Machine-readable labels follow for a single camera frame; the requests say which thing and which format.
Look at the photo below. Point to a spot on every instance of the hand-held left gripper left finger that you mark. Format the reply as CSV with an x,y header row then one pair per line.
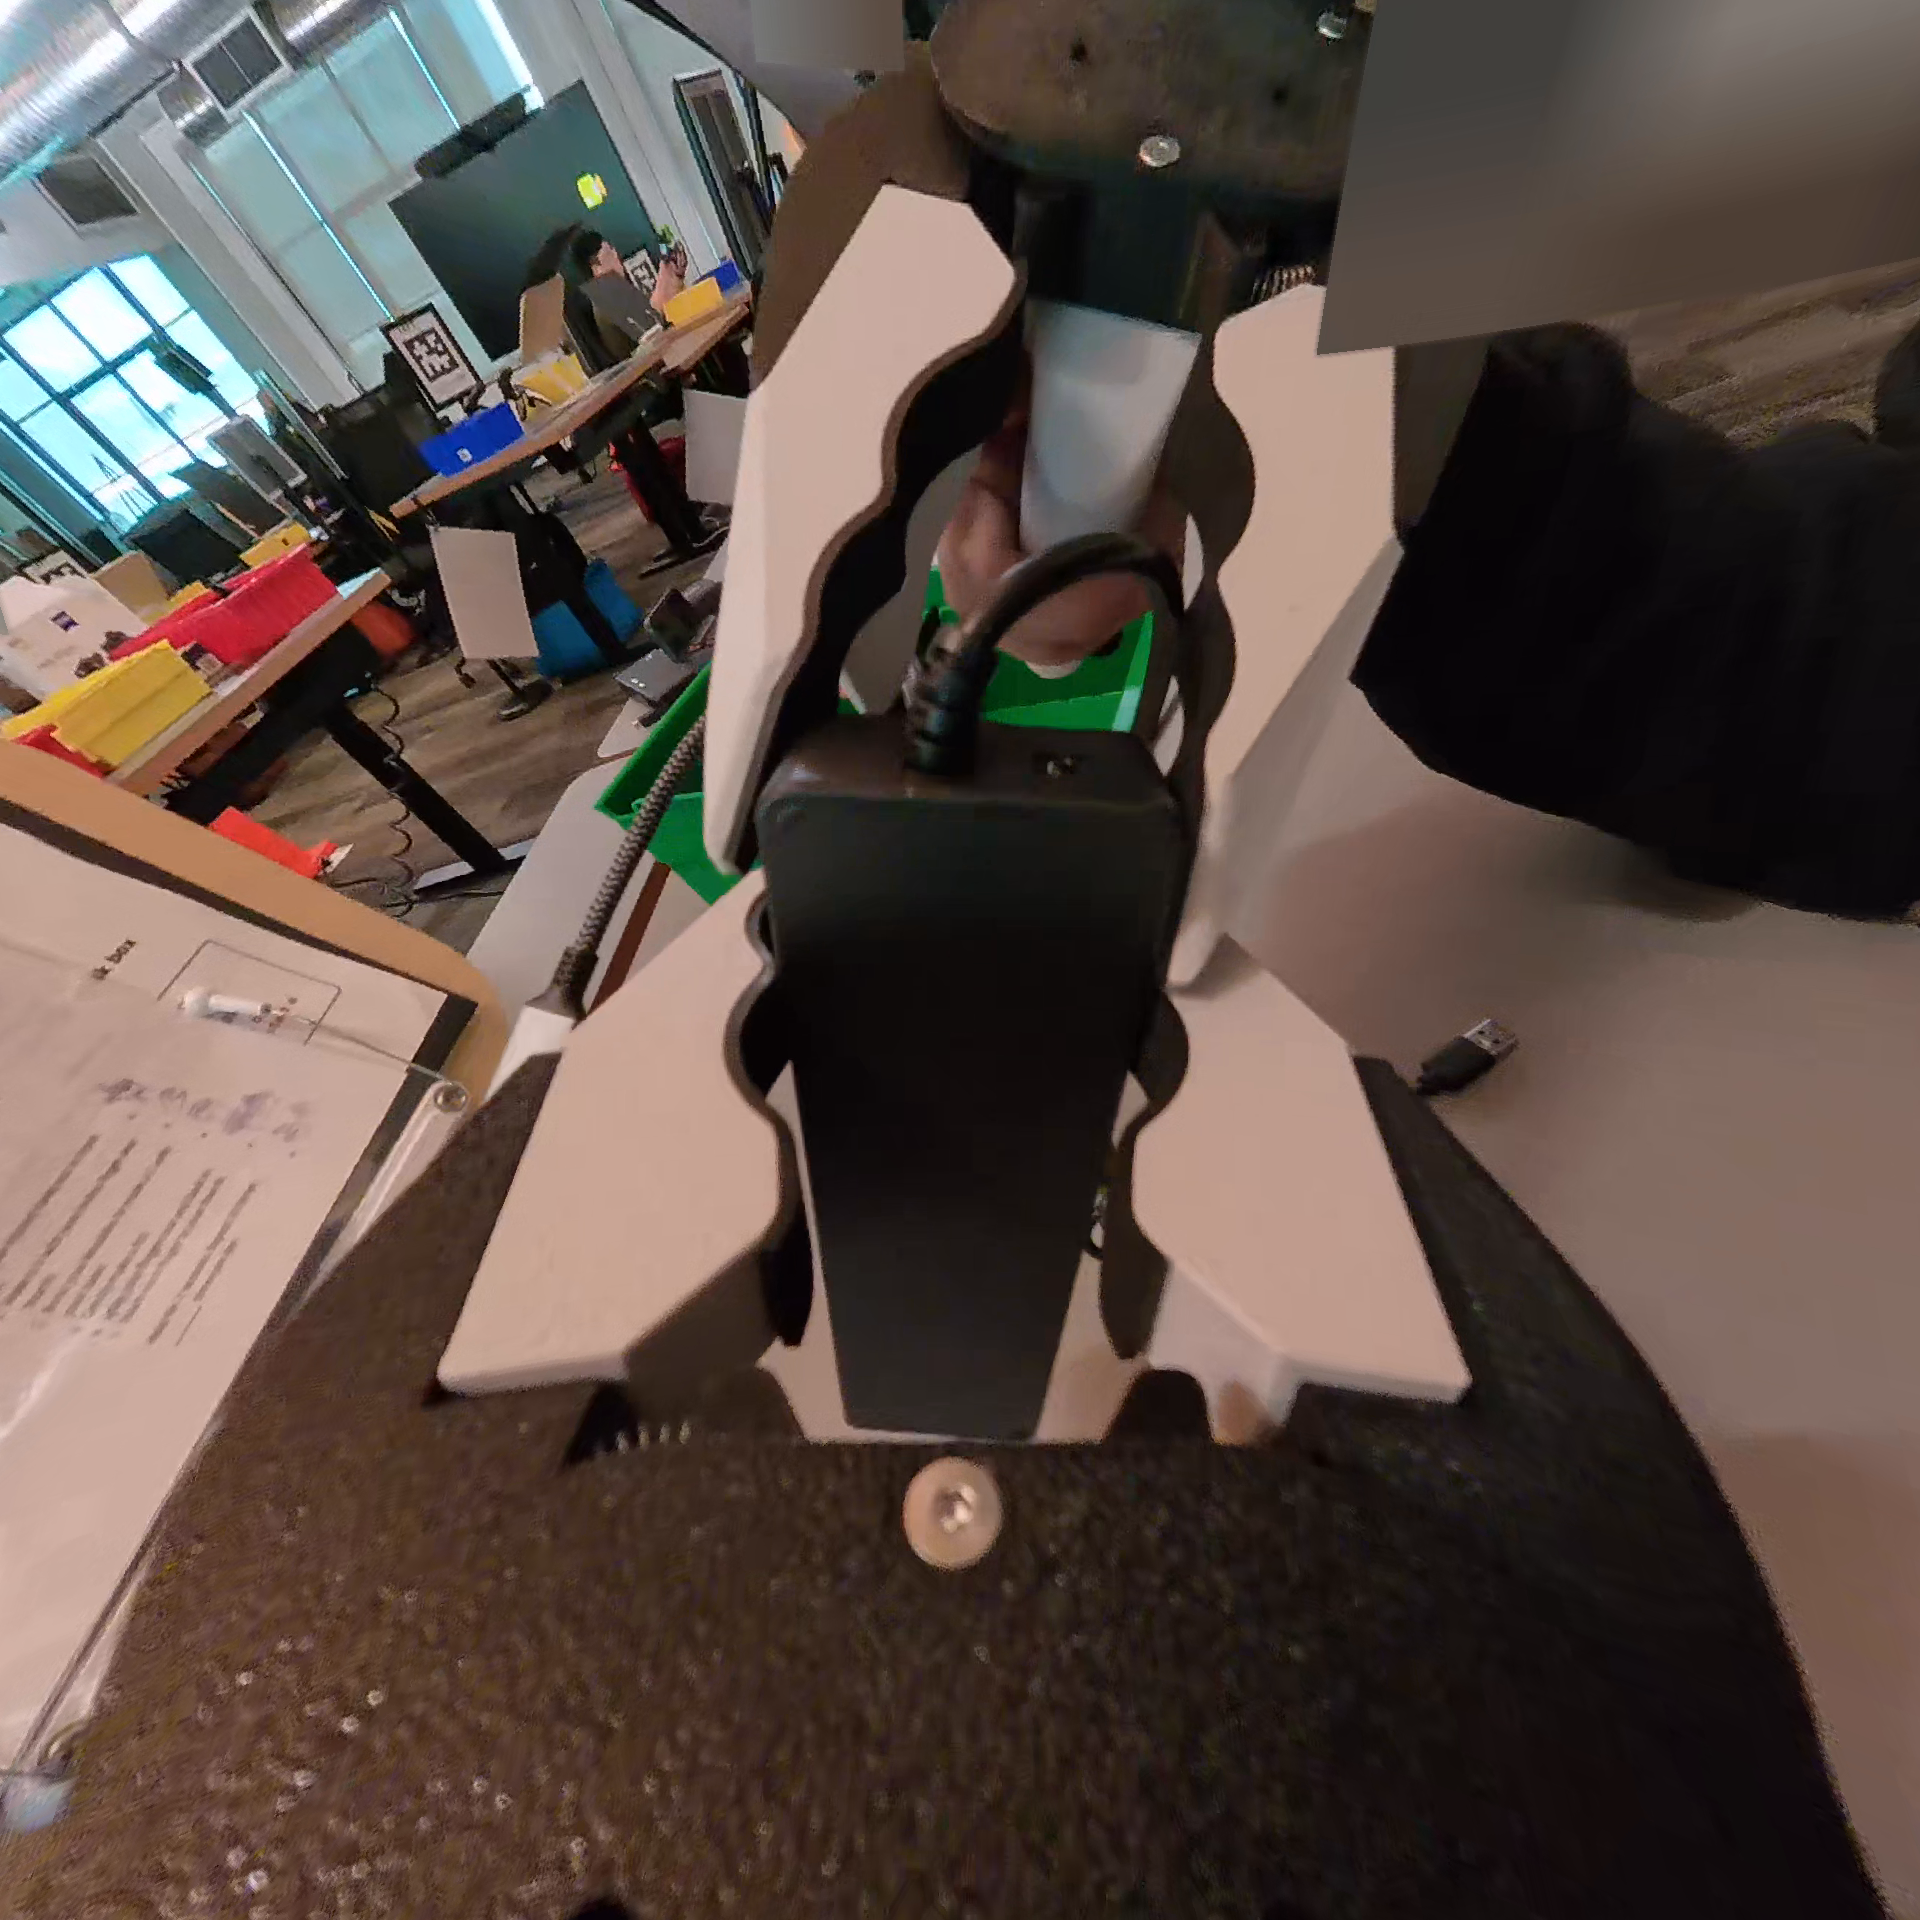
x,y
601,1200

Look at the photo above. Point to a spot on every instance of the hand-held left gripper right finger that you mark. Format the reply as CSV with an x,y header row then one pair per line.
x,y
1298,1200

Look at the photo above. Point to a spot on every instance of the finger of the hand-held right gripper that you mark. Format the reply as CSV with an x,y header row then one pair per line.
x,y
841,450
1304,525

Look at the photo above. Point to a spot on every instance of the green plastic bin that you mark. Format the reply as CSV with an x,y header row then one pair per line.
x,y
1073,699

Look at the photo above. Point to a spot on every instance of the black usb hub box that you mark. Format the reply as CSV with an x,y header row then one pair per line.
x,y
961,1051

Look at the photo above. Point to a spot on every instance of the person's right forearm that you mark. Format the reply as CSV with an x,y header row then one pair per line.
x,y
1651,630

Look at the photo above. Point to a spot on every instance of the person's right hand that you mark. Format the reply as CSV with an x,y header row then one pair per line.
x,y
982,548

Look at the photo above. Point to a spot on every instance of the wooden desk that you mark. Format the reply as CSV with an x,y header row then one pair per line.
x,y
631,383
271,682

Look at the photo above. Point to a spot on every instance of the blue bag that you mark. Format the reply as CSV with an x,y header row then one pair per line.
x,y
578,626

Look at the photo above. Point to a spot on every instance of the small blue bin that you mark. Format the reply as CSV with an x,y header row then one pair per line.
x,y
472,441

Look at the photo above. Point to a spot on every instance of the white standing panel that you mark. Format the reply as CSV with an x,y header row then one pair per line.
x,y
489,593

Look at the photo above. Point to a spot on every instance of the printed marker board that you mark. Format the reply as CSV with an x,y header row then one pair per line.
x,y
434,357

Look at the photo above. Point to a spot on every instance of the instruction sheet in acrylic stand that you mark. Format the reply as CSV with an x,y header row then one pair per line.
x,y
150,1200

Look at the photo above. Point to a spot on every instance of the orange plastic object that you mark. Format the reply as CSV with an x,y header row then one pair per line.
x,y
271,841

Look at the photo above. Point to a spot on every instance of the grey flat panel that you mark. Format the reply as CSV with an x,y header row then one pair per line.
x,y
1621,151

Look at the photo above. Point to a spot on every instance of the stack of red bins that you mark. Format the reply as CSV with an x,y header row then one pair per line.
x,y
248,609

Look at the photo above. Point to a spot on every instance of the wooden board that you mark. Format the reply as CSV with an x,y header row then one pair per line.
x,y
91,781

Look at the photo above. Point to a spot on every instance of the row of yellow bins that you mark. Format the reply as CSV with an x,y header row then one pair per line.
x,y
113,705

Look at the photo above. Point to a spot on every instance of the white cardboard box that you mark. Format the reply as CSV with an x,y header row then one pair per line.
x,y
60,630

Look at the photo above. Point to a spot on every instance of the black wall screen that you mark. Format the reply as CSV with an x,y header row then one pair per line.
x,y
510,224

